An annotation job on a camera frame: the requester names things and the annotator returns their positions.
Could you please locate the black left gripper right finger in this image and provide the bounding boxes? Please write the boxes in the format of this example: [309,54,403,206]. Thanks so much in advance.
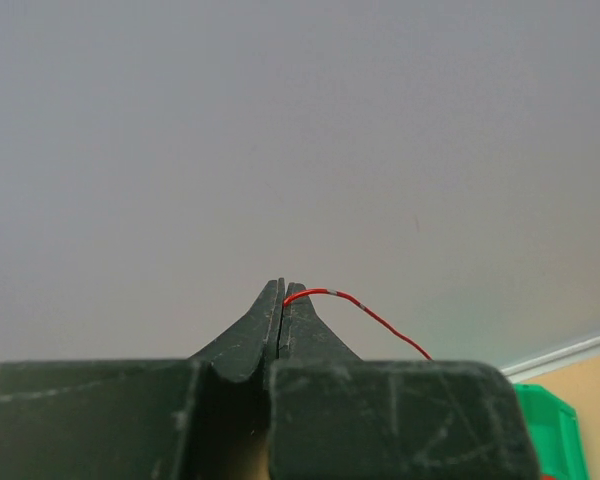
[268,283,541,479]

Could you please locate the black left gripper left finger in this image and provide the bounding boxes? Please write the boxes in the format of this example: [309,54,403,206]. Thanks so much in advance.
[0,280,285,479]

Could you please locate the red striped thin wire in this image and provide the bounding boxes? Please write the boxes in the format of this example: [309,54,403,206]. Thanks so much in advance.
[282,287,434,362]

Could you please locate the far green plastic bin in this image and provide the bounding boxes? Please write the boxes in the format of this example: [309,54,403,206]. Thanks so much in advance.
[514,384,590,480]

